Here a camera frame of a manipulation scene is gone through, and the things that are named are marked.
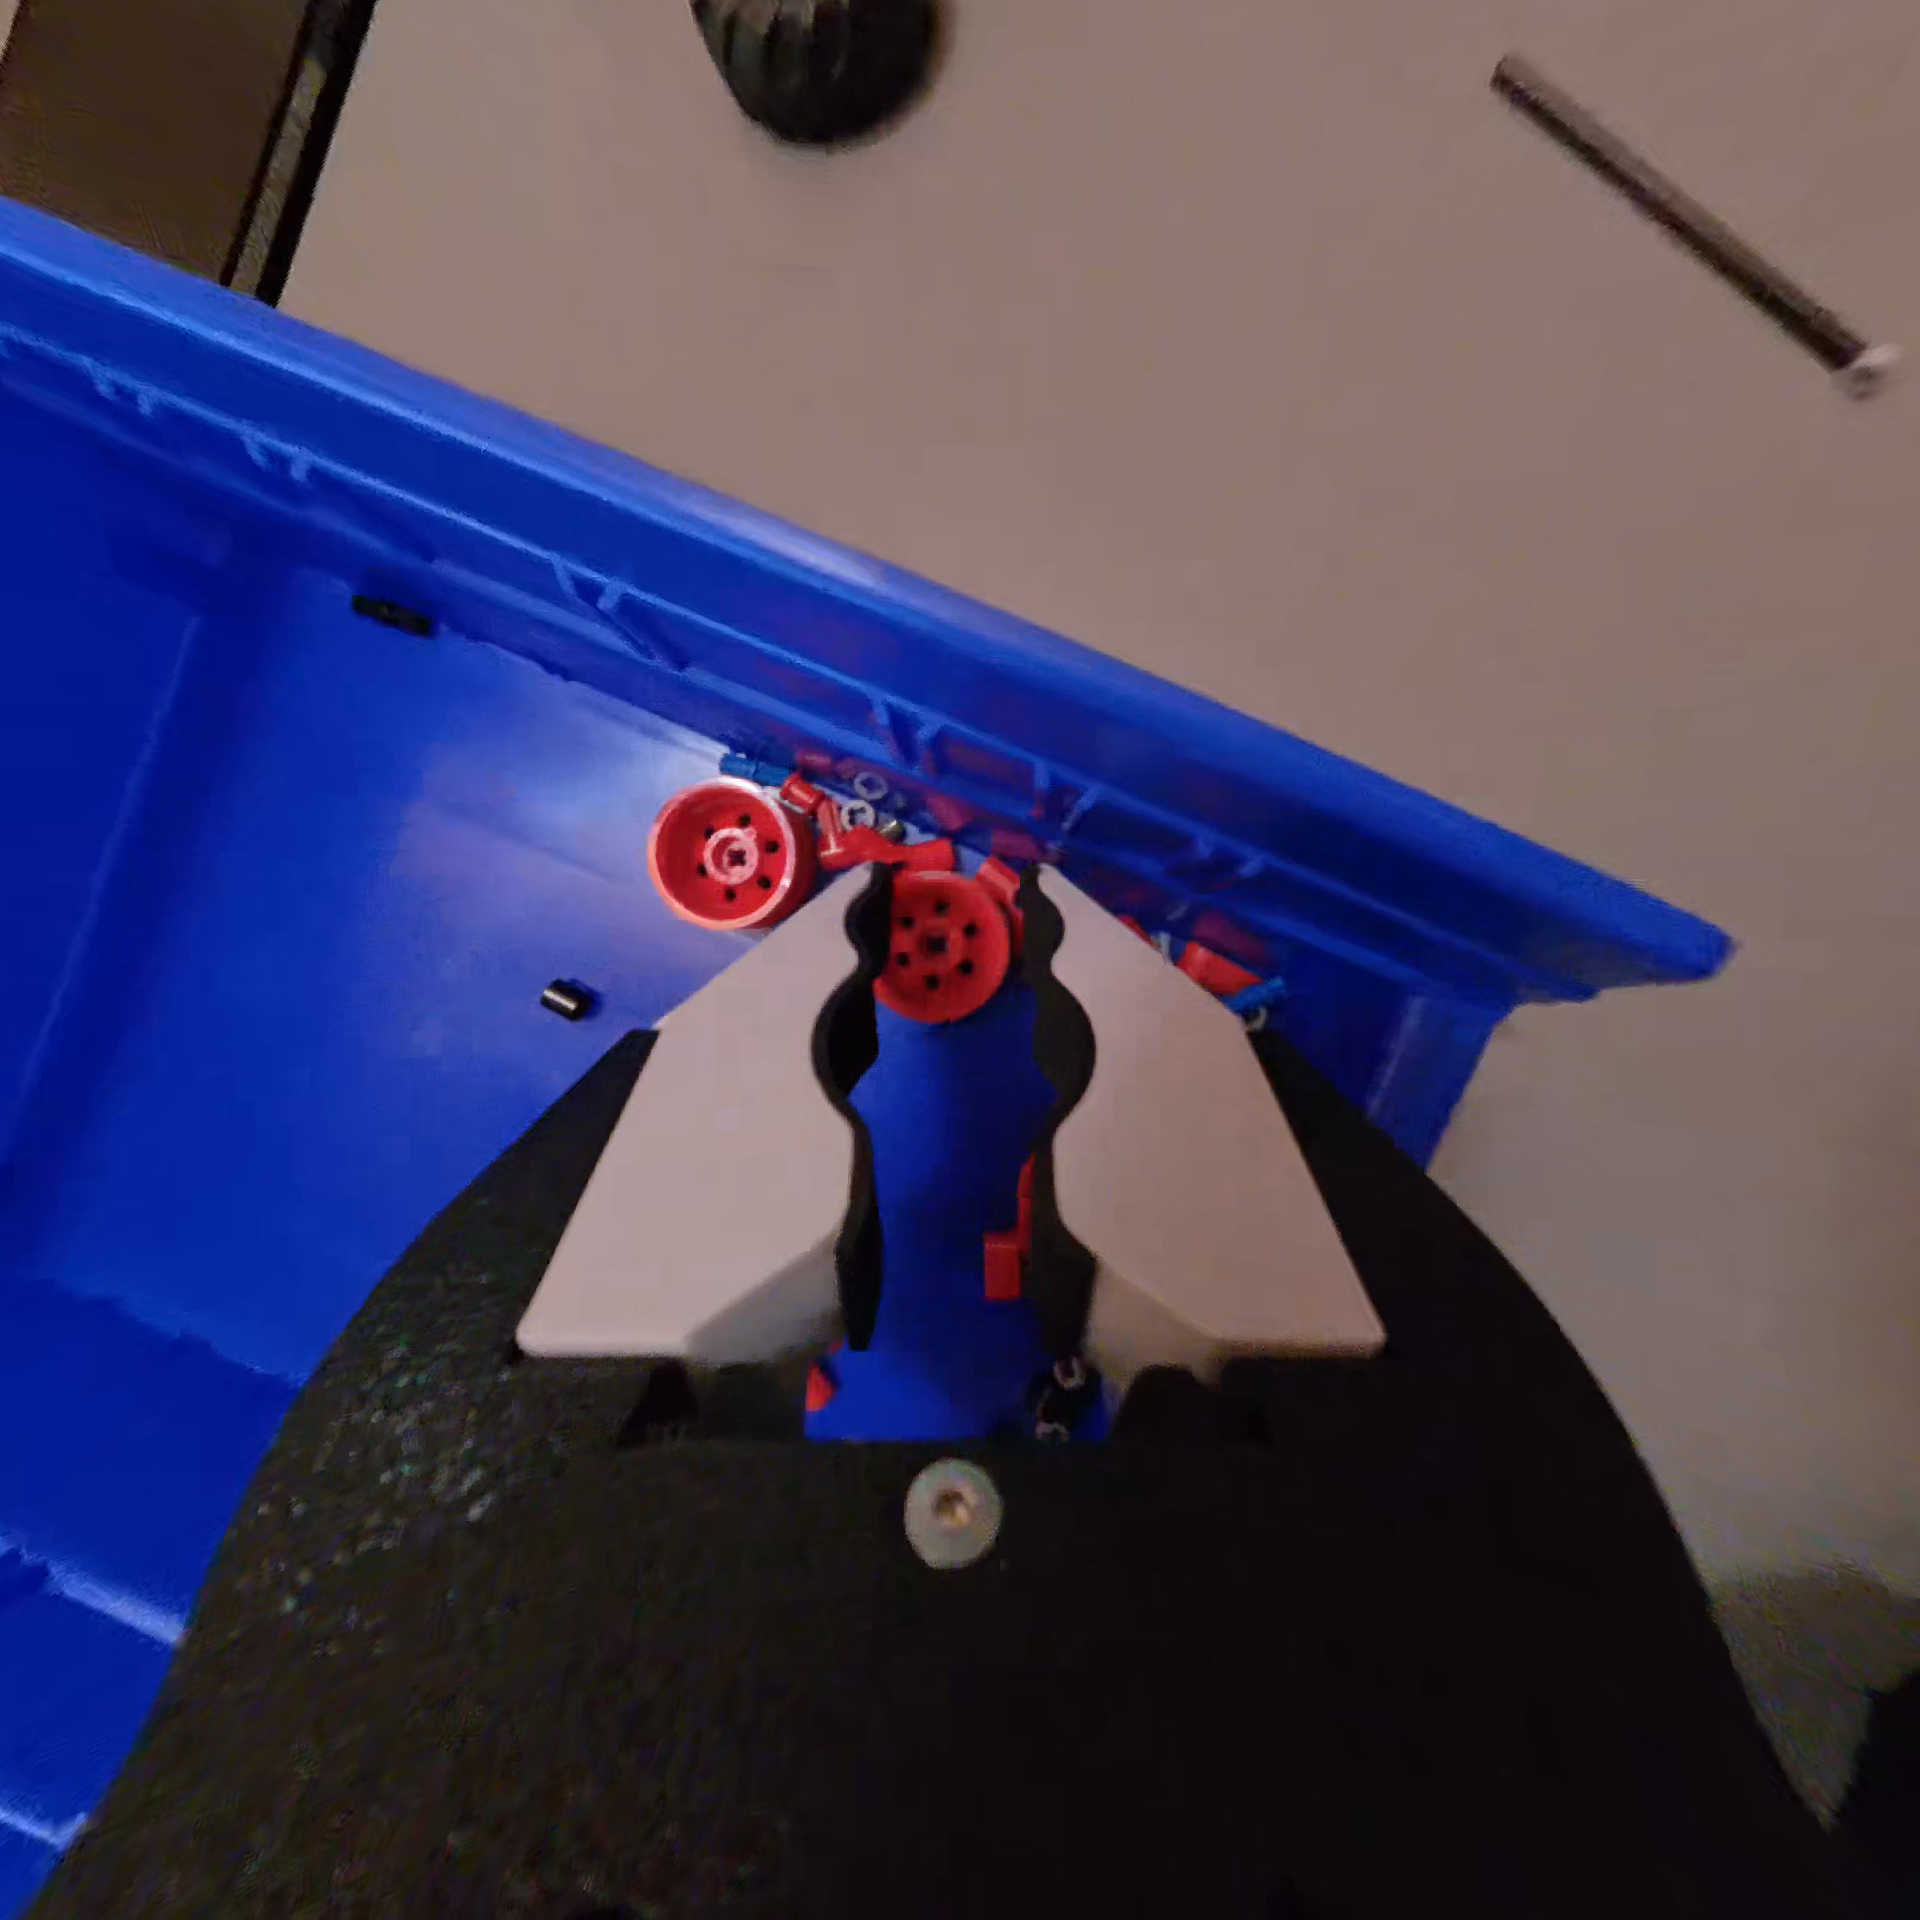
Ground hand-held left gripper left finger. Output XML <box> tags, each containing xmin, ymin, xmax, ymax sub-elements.
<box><xmin>516</xmin><ymin>862</ymin><xmax>888</xmax><ymax>1368</ymax></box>

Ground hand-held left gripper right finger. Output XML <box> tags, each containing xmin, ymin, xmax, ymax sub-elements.
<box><xmin>1017</xmin><ymin>864</ymin><xmax>1385</xmax><ymax>1376</ymax></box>

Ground red toy wheel hub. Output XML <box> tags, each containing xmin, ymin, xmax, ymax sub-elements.
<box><xmin>647</xmin><ymin>780</ymin><xmax>820</xmax><ymax>933</ymax></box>
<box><xmin>871</xmin><ymin>866</ymin><xmax>1031</xmax><ymax>1029</ymax></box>

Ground blue plastic bin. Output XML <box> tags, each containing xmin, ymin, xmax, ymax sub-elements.
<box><xmin>0</xmin><ymin>195</ymin><xmax>1738</xmax><ymax>1920</ymax></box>

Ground red toy brick connector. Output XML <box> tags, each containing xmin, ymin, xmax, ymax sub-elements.
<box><xmin>1124</xmin><ymin>915</ymin><xmax>1279</xmax><ymax>1023</ymax></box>
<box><xmin>778</xmin><ymin>773</ymin><xmax>961</xmax><ymax>875</ymax></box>
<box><xmin>983</xmin><ymin>1155</ymin><xmax>1040</xmax><ymax>1300</ymax></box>

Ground long black rod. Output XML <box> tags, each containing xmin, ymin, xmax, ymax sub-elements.
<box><xmin>1489</xmin><ymin>54</ymin><xmax>1902</xmax><ymax>399</ymax></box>

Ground black rubber toy tyre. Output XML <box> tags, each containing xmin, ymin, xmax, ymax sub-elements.
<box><xmin>690</xmin><ymin>0</ymin><xmax>951</xmax><ymax>148</ymax></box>

